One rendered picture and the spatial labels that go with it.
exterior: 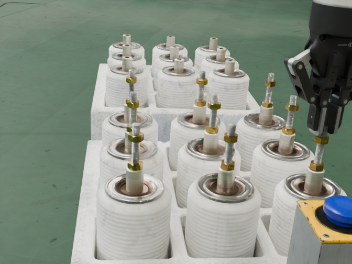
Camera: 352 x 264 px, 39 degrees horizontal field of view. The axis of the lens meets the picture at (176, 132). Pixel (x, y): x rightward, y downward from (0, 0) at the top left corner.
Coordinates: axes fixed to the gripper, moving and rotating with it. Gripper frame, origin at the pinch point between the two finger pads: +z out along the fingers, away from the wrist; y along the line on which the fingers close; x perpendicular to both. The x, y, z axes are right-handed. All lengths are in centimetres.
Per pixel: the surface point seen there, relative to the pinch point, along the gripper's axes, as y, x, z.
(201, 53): 15, 73, 10
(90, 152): -23.1, 32.6, 17.1
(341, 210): -9.4, -16.3, 2.1
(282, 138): 1.9, 11.2, 7.6
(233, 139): -11.4, 2.1, 2.7
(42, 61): -18, 162, 35
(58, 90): -17, 122, 35
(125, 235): -25.0, 1.6, 13.8
